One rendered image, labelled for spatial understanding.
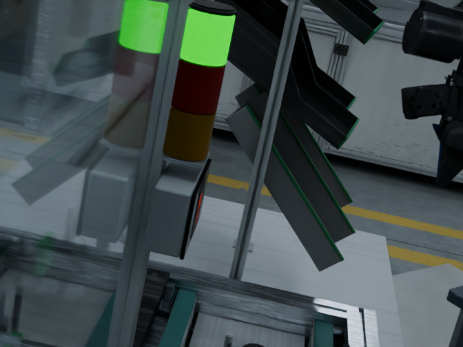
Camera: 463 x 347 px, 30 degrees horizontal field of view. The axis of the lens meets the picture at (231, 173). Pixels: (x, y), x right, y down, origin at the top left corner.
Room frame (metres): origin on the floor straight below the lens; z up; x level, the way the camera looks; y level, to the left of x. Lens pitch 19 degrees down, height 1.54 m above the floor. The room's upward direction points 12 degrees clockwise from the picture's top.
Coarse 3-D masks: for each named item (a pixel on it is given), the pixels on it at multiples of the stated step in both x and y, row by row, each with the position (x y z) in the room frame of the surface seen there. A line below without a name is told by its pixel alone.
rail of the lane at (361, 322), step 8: (352, 312) 1.17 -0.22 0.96; (360, 312) 1.19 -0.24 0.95; (368, 312) 1.18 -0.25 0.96; (352, 320) 1.15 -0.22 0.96; (360, 320) 1.17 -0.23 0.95; (368, 320) 1.16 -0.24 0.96; (376, 320) 1.16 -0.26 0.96; (344, 328) 1.14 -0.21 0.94; (352, 328) 1.12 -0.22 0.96; (360, 328) 1.14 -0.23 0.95; (368, 328) 1.13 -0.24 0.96; (376, 328) 1.14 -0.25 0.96; (344, 336) 1.13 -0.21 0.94; (352, 336) 1.10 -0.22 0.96; (360, 336) 1.12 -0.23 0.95; (368, 336) 1.11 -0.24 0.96; (376, 336) 1.11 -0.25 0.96; (344, 344) 1.05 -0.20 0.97; (352, 344) 1.07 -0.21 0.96; (360, 344) 1.08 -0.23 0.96; (368, 344) 1.08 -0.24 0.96; (376, 344) 1.09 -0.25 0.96
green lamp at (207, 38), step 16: (192, 16) 0.83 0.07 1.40; (208, 16) 0.82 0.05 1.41; (224, 16) 0.83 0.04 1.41; (192, 32) 0.82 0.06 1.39; (208, 32) 0.82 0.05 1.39; (224, 32) 0.83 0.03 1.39; (192, 48) 0.82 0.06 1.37; (208, 48) 0.82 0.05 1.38; (224, 48) 0.83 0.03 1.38; (208, 64) 0.82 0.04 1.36; (224, 64) 0.84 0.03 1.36
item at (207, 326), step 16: (176, 304) 1.11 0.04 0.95; (192, 304) 1.12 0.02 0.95; (176, 320) 1.06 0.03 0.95; (208, 320) 1.14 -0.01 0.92; (224, 320) 1.15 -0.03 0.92; (176, 336) 1.02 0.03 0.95; (192, 336) 1.08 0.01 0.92; (208, 336) 1.09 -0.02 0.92; (224, 336) 1.10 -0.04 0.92; (240, 336) 1.11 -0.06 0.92; (256, 336) 1.12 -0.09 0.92; (272, 336) 1.13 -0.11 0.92; (288, 336) 1.14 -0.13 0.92; (320, 336) 1.10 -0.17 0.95
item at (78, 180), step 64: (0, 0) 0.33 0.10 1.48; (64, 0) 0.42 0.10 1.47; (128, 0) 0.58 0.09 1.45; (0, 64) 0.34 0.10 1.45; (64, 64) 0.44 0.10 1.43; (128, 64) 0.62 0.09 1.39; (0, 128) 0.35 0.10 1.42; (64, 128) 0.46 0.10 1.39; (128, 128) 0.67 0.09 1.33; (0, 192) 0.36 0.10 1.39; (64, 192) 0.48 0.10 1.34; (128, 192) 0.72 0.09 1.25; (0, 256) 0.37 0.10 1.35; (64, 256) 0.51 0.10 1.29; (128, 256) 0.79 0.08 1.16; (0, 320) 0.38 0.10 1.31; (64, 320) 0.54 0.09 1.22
